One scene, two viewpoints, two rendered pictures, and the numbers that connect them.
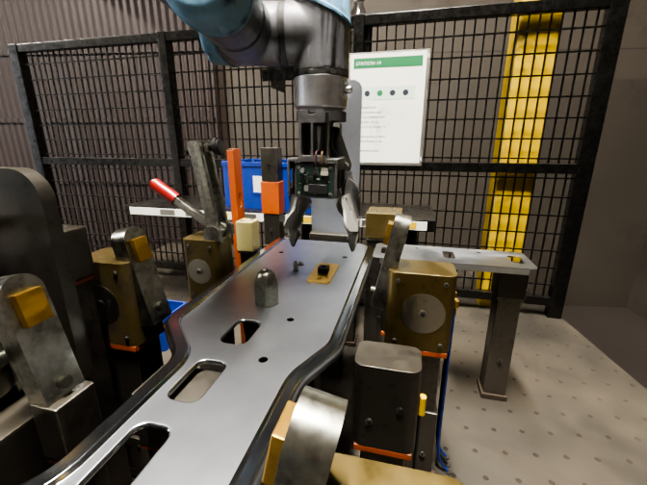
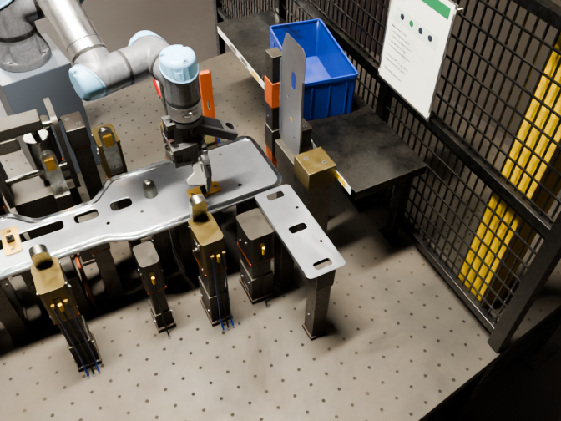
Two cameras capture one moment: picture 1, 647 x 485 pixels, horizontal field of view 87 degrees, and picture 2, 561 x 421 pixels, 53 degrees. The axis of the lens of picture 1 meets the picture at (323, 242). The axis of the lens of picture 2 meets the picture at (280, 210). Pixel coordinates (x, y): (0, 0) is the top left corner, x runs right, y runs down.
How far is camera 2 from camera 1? 1.21 m
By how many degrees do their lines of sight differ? 50
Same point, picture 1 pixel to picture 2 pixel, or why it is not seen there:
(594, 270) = not seen: outside the picture
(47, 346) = (55, 177)
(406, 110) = (427, 58)
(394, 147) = (411, 88)
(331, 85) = (174, 112)
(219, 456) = (63, 243)
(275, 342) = (121, 218)
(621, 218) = not seen: outside the picture
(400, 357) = (147, 257)
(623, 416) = (357, 408)
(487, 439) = (264, 340)
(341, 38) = (176, 92)
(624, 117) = not seen: outside the picture
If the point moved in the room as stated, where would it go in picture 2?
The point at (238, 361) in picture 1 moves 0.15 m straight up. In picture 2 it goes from (102, 217) to (87, 173)
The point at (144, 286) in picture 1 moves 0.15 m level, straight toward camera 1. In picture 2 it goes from (108, 157) to (76, 196)
